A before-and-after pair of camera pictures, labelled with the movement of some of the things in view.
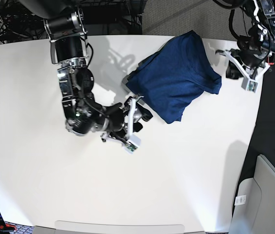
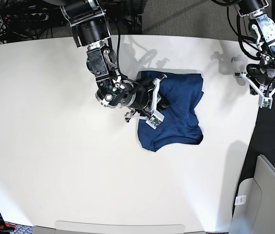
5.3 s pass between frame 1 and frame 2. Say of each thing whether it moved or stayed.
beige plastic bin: stayed
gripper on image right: moved
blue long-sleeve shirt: moved
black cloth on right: stayed
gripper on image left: moved
